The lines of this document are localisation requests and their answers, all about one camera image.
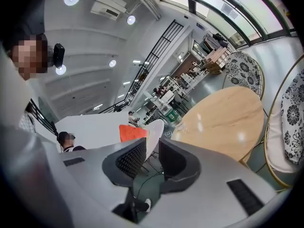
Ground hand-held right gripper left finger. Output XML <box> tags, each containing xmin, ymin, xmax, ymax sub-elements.
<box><xmin>102</xmin><ymin>137</ymin><xmax>147</xmax><ymax>188</ymax></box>

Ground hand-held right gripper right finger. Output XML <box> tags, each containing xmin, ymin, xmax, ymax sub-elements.
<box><xmin>158</xmin><ymin>138</ymin><xmax>202</xmax><ymax>195</ymax></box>

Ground orange cloth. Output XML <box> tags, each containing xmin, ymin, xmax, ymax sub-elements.
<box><xmin>119</xmin><ymin>124</ymin><xmax>150</xmax><ymax>143</ymax></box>

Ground white plate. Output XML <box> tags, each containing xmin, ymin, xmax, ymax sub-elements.
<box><xmin>142</xmin><ymin>119</ymin><xmax>165</xmax><ymax>163</ymax></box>

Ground round wooden table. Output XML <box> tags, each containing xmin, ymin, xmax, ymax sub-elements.
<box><xmin>170</xmin><ymin>86</ymin><xmax>266</xmax><ymax>169</ymax></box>

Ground person's trousers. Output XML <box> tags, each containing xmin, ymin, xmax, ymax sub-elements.
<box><xmin>133</xmin><ymin>197</ymin><xmax>149</xmax><ymax>213</ymax></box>

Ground clear water bottle green label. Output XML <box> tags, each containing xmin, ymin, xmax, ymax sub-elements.
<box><xmin>158</xmin><ymin>102</ymin><xmax>184</xmax><ymax>129</ymax></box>

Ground black tables and chairs group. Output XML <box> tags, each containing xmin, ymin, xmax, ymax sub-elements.
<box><xmin>147</xmin><ymin>91</ymin><xmax>190</xmax><ymax>125</ymax></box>

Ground white shelving unit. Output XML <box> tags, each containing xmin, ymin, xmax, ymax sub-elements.
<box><xmin>163</xmin><ymin>75</ymin><xmax>199</xmax><ymax>97</ymax></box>

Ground person's checked shirt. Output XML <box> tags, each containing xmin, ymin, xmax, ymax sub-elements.
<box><xmin>18</xmin><ymin>104</ymin><xmax>37</xmax><ymax>134</ymax></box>

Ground stack of flat cardboard boxes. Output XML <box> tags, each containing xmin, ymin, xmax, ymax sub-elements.
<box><xmin>202</xmin><ymin>47</ymin><xmax>231</xmax><ymax>75</ymax></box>

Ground black and white floral cushion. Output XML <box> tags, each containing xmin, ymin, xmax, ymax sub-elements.
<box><xmin>281</xmin><ymin>67</ymin><xmax>304</xmax><ymax>165</ymax></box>
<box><xmin>224</xmin><ymin>50</ymin><xmax>261</xmax><ymax>93</ymax></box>

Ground black metal railing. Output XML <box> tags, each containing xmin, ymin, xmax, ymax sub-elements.
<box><xmin>98</xmin><ymin>19</ymin><xmax>185</xmax><ymax>115</ymax></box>

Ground clothes rack with garments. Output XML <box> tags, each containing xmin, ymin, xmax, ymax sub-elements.
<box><xmin>201</xmin><ymin>33</ymin><xmax>229</xmax><ymax>53</ymax></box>

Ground person's head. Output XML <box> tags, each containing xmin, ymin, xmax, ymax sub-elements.
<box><xmin>7</xmin><ymin>33</ymin><xmax>54</xmax><ymax>82</ymax></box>

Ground ceiling air conditioner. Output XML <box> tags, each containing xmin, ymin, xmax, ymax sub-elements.
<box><xmin>90</xmin><ymin>0</ymin><xmax>127</xmax><ymax>21</ymax></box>

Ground white ceiling pipes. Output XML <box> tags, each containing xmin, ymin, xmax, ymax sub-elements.
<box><xmin>123</xmin><ymin>0</ymin><xmax>162</xmax><ymax>20</ymax></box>

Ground gold wire chair white seat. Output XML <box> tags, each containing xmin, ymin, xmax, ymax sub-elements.
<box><xmin>222</xmin><ymin>50</ymin><xmax>266</xmax><ymax>102</ymax></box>
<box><xmin>264</xmin><ymin>55</ymin><xmax>304</xmax><ymax>190</ymax></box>

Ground black head-worn camera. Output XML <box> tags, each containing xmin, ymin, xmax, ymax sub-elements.
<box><xmin>52</xmin><ymin>43</ymin><xmax>66</xmax><ymax>69</ymax></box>

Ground dark-framed glass window wall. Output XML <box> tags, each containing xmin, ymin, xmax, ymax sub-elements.
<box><xmin>155</xmin><ymin>0</ymin><xmax>299</xmax><ymax>48</ymax></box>

